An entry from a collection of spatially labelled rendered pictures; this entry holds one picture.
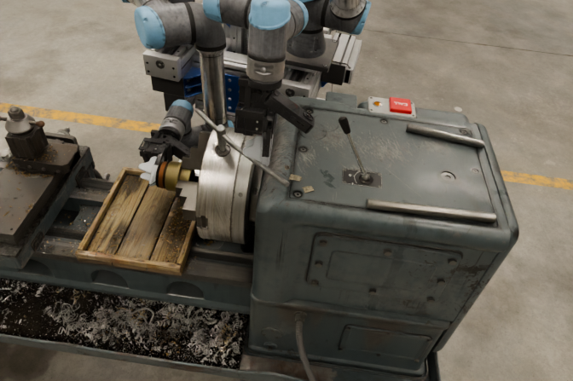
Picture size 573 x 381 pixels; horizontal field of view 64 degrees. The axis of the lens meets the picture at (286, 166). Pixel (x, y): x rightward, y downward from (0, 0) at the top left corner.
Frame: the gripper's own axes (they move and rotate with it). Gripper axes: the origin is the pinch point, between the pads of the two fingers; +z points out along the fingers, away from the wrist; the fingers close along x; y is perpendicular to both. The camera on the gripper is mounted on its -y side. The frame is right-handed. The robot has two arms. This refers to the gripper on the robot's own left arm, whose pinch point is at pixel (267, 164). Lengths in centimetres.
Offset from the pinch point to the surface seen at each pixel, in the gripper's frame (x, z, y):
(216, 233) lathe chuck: -3.2, 24.5, 11.8
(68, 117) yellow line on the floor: -183, 90, 154
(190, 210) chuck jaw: -3.9, 18.8, 18.7
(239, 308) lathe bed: -10, 59, 5
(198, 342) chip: -5, 70, 17
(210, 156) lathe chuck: -8.8, 5.0, 15.1
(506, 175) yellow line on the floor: -184, 90, -143
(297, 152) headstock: -10.6, 1.8, -6.2
